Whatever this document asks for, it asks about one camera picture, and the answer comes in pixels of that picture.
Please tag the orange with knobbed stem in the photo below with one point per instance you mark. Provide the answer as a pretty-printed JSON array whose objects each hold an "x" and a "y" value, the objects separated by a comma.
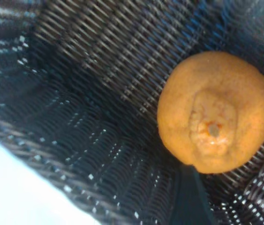
[{"x": 216, "y": 105}]

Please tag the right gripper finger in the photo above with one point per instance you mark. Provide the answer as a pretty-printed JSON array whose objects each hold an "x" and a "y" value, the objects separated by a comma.
[{"x": 190, "y": 201}]

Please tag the dark brown woven basket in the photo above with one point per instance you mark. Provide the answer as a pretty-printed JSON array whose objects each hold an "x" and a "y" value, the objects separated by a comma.
[{"x": 99, "y": 93}]

